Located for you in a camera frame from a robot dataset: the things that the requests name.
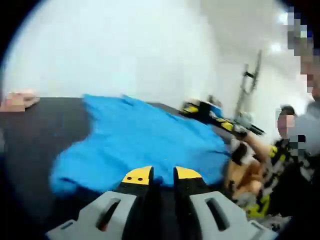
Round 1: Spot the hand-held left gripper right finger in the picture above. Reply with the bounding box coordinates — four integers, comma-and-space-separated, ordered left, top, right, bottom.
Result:
173, 165, 279, 240

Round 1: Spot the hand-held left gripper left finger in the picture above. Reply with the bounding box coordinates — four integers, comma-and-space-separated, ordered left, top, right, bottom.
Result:
46, 164, 155, 240

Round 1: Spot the blue cloth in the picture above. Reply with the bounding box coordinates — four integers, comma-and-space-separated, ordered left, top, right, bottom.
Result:
50, 93, 233, 194

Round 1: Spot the pink cloth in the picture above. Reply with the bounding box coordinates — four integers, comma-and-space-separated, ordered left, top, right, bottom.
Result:
0, 88, 41, 112

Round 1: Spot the person's right hand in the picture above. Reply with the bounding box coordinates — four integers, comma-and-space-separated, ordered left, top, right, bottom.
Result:
229, 136, 256, 167

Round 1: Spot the yellow black tool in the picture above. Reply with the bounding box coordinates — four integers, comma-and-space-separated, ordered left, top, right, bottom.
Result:
182, 103, 200, 115

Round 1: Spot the black mesh basket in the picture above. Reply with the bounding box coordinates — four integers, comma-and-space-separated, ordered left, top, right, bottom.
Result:
180, 97, 202, 117

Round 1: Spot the person in patterned shirt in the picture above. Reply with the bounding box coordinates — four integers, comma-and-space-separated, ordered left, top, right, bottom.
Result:
232, 138, 320, 231

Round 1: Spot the black monitor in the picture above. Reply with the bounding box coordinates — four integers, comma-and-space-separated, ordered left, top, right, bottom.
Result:
251, 49, 264, 94

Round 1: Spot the ceiling light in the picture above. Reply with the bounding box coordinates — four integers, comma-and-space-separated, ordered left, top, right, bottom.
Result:
270, 41, 283, 53

